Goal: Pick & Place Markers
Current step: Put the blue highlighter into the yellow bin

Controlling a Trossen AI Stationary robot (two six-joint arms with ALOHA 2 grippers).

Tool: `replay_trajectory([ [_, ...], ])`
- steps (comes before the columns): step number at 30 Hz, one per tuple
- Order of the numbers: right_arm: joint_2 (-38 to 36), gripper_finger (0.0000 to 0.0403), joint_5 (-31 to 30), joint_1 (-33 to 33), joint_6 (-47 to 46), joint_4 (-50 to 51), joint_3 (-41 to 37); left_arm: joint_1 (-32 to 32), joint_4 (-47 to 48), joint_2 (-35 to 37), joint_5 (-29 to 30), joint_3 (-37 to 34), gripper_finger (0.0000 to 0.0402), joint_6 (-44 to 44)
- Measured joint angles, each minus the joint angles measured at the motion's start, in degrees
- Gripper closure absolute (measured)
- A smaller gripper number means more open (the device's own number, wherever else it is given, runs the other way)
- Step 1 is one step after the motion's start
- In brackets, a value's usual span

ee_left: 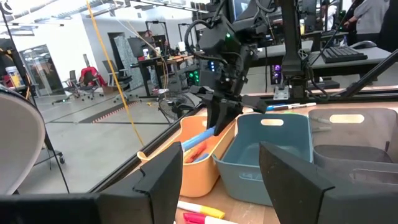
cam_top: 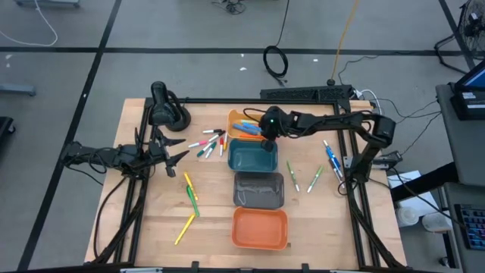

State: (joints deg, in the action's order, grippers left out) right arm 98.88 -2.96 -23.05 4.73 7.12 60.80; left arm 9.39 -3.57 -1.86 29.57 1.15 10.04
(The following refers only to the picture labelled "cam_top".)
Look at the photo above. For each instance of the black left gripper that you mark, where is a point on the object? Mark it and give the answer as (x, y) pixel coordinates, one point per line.
(163, 163)

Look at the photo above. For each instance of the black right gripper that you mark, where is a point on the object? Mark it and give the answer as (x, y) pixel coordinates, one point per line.
(273, 125)

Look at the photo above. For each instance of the yellow-green highlighter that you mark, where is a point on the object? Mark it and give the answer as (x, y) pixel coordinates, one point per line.
(250, 122)

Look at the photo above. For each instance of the pink cap white marker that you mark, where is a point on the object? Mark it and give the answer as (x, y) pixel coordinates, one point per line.
(199, 144)

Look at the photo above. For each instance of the blue highlighter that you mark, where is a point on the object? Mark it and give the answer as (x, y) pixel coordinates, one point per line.
(246, 129)

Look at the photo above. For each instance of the green cap white marker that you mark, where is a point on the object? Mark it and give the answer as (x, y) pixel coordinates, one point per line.
(202, 151)
(211, 149)

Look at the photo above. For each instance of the yellow highlighter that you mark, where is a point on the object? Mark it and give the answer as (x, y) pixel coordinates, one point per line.
(185, 229)
(190, 186)

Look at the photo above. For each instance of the orange cap white marker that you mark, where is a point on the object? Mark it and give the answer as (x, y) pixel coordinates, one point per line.
(226, 142)

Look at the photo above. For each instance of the green highlighter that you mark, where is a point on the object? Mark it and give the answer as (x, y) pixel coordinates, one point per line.
(193, 203)

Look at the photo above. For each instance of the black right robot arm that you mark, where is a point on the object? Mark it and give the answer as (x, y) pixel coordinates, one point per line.
(341, 119)

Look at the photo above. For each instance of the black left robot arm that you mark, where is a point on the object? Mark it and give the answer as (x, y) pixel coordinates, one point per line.
(94, 155)

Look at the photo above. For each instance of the yellow plastic bin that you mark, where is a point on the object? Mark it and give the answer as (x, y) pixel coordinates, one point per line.
(235, 115)

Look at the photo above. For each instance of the teal plastic bin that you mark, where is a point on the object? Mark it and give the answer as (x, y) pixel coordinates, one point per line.
(250, 159)

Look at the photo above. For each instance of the black cap white marker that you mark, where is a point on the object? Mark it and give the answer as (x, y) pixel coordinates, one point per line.
(212, 131)
(216, 136)

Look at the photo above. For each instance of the red cap white marker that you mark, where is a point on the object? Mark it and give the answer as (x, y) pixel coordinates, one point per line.
(221, 146)

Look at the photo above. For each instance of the dark grey plastic bin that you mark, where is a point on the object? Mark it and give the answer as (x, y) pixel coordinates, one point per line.
(258, 191)

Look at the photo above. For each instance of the orange plastic bin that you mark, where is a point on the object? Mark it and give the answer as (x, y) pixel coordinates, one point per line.
(259, 229)

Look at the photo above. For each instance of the black desk beam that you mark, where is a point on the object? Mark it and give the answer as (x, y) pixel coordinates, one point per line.
(424, 182)

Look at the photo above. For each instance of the white round container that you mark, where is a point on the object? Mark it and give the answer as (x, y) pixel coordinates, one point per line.
(435, 221)
(407, 216)

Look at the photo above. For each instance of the grey stand foot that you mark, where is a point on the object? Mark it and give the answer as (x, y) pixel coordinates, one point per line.
(17, 90)

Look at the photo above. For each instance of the black floor object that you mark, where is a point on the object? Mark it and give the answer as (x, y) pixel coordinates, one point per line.
(5, 129)

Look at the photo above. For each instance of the grey desk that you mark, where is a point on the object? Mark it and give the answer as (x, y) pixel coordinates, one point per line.
(468, 151)
(452, 197)

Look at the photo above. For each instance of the grey cart base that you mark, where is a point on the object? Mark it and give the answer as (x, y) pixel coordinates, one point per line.
(47, 3)

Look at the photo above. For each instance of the black device box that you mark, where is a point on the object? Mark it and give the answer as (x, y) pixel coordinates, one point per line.
(470, 106)

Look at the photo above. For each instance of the laptop screen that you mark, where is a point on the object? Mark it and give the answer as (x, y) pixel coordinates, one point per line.
(475, 79)

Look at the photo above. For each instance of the black keyboard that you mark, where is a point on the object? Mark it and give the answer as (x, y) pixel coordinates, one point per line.
(471, 225)

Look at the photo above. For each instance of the black floor fan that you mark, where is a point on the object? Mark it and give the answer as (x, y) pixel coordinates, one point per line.
(473, 22)

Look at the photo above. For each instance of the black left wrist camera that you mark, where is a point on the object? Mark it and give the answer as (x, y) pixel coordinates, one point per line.
(153, 148)

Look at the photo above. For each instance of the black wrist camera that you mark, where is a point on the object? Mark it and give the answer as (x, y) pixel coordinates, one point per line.
(153, 148)
(268, 146)

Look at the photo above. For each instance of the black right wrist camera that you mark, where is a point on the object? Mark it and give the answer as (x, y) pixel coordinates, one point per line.
(268, 146)

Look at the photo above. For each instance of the black aluminium table frame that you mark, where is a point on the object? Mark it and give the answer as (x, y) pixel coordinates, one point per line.
(227, 101)

